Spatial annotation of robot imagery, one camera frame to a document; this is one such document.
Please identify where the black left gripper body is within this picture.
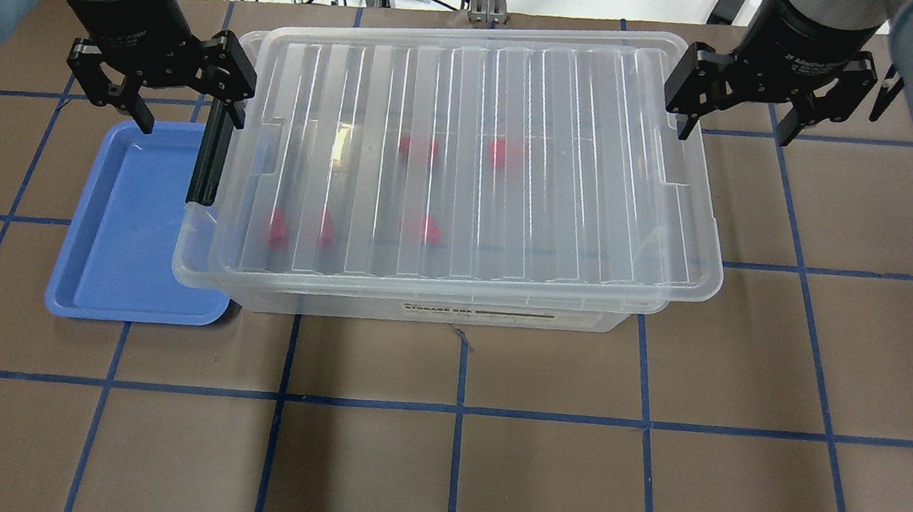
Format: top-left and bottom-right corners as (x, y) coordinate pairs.
(67, 0), (257, 105)

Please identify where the clear plastic storage box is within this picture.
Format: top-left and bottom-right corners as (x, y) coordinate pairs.
(225, 289), (666, 333)

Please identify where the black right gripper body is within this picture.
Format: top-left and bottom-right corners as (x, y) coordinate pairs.
(664, 8), (878, 122)

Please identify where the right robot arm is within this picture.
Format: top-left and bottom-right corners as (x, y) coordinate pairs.
(663, 0), (913, 146)

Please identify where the clear plastic box lid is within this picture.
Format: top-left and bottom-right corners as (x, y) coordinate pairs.
(172, 26), (724, 311)

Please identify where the red block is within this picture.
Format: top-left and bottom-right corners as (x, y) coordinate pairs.
(317, 208), (337, 249)
(266, 206), (290, 250)
(397, 135), (440, 168)
(400, 213), (443, 246)
(487, 137), (529, 172)

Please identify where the black device on table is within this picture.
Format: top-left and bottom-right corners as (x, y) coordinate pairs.
(705, 0), (747, 26)

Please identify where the blue plastic tray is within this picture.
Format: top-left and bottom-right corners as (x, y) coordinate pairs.
(44, 121), (230, 327)

